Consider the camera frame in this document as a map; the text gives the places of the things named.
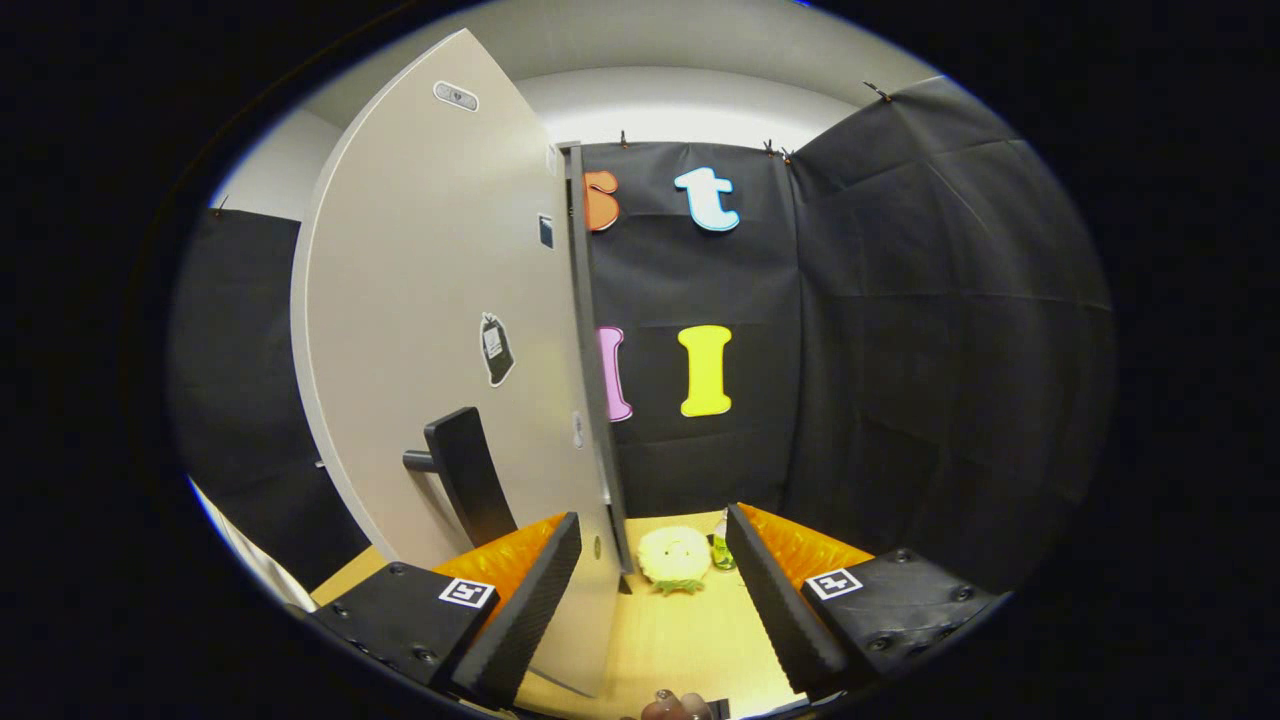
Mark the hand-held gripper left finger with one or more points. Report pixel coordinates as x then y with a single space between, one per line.
525 610

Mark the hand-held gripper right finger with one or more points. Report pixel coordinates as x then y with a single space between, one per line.
780 610

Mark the grey shoe cabinet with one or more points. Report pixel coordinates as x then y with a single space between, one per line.
590 350

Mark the beige shoe cabinet door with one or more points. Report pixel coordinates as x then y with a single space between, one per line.
420 250

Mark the small green bottle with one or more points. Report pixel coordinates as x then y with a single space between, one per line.
722 552

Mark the yellow round plush toy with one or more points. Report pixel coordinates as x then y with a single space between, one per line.
673 555

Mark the black backdrop cloth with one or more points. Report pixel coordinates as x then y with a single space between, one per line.
900 350

